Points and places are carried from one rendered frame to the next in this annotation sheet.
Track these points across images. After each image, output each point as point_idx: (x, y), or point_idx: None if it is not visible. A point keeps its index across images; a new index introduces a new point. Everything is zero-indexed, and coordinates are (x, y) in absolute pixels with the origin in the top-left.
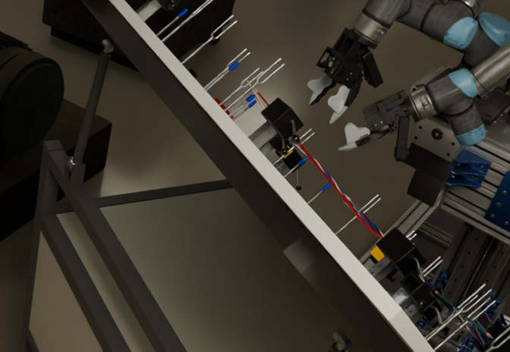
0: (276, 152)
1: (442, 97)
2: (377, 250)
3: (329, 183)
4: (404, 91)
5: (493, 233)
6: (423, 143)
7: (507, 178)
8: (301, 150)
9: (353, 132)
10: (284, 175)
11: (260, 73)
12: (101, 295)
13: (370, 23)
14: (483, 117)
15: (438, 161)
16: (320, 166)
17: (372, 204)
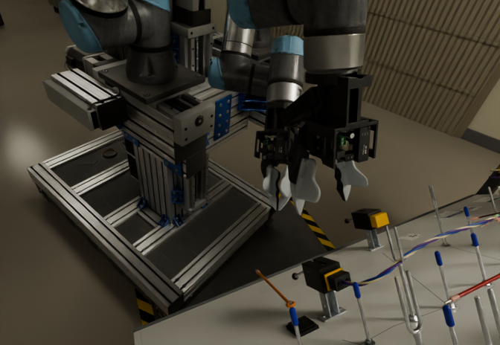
0: (326, 291)
1: (303, 76)
2: (379, 220)
3: (473, 233)
4: (284, 102)
5: (221, 142)
6: (192, 137)
7: (218, 105)
8: (413, 253)
9: (285, 183)
10: (448, 290)
11: (411, 276)
12: None
13: (364, 42)
14: (199, 79)
15: (197, 138)
16: (442, 236)
17: (492, 198)
